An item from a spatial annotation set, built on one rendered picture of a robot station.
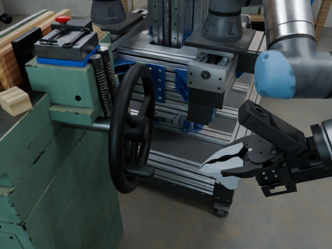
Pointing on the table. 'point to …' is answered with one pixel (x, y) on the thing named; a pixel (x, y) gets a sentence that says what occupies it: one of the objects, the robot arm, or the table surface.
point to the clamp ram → (26, 48)
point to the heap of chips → (98, 31)
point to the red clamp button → (62, 19)
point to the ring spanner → (75, 38)
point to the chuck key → (53, 36)
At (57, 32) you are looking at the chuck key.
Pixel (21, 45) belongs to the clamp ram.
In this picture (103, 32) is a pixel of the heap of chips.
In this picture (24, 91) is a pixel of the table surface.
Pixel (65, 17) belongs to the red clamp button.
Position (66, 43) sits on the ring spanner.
